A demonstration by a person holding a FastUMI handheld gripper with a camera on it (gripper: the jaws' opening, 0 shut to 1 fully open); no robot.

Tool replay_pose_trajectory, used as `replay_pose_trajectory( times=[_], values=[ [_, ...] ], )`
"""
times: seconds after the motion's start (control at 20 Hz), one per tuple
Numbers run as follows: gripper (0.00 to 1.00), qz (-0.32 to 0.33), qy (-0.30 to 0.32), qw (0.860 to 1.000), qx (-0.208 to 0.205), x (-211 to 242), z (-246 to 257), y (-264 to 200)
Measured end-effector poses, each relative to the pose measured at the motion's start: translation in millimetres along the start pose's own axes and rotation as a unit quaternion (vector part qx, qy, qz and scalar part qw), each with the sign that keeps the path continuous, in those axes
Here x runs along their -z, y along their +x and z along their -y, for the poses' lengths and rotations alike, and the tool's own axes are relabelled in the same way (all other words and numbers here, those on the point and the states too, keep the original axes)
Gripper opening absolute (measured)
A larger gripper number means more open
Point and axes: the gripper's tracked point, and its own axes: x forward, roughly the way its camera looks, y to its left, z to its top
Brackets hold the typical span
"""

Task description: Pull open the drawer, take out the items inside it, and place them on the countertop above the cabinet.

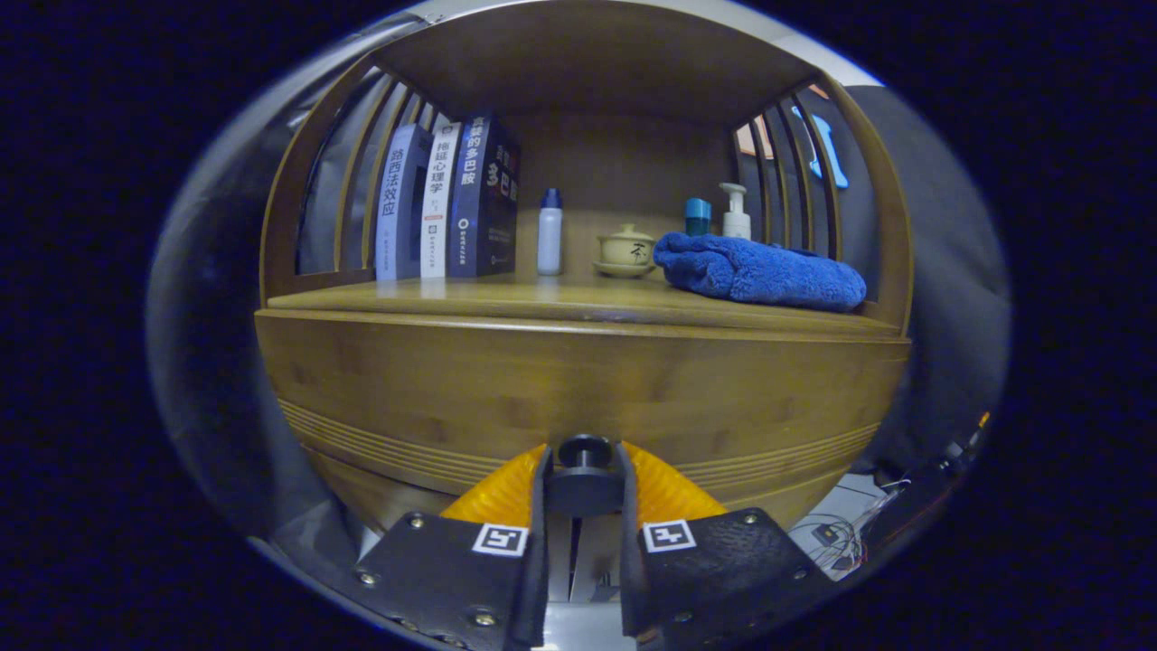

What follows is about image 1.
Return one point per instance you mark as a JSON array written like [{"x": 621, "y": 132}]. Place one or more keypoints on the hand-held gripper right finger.
[{"x": 630, "y": 551}]

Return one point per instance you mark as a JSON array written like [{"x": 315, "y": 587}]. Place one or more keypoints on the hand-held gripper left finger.
[{"x": 533, "y": 542}]

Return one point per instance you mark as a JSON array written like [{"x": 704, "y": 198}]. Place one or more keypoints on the black drawer knob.
[{"x": 585, "y": 470}]

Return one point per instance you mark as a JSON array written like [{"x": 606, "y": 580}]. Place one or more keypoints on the wooden drawer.
[{"x": 578, "y": 380}]

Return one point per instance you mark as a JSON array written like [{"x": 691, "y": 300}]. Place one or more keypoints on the wooden countertop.
[{"x": 542, "y": 303}]

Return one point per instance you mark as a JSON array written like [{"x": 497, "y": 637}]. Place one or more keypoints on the wooden cabinet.
[{"x": 587, "y": 54}]

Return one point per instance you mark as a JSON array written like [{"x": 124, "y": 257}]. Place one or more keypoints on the beige lidded teacup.
[{"x": 625, "y": 249}]

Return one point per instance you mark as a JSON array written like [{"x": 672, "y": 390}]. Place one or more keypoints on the white bottle blue cap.
[{"x": 550, "y": 235}]

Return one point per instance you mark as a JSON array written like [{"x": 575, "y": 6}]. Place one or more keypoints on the blue towel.
[{"x": 759, "y": 271}]

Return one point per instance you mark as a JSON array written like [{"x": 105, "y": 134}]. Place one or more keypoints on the dark equipment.
[{"x": 940, "y": 461}]

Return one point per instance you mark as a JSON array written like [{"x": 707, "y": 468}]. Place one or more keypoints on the teal bottle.
[{"x": 697, "y": 217}]

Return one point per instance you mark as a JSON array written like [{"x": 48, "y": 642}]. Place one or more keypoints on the white pump bottle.
[{"x": 735, "y": 217}]

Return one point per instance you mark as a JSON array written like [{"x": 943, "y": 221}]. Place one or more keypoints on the dark blue book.
[{"x": 484, "y": 194}]

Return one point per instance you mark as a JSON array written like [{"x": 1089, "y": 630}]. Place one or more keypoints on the white book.
[{"x": 438, "y": 199}]

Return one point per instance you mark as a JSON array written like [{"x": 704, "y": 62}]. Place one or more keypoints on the pale blue book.
[{"x": 398, "y": 203}]

